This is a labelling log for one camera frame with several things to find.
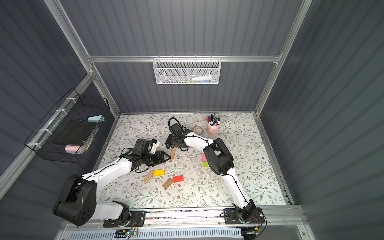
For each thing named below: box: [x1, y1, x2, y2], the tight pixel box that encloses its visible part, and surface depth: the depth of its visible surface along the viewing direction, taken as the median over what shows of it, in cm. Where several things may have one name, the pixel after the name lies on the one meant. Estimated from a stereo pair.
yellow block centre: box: [154, 169, 166, 176], surface depth 91 cm
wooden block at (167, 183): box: [162, 178, 173, 190], surface depth 86 cm
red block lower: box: [172, 175, 184, 183], surface depth 90 cm
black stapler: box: [165, 134, 173, 149], surface depth 101 cm
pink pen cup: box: [206, 120, 221, 136], surface depth 101 cm
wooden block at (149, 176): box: [144, 169, 155, 183], surface depth 88 cm
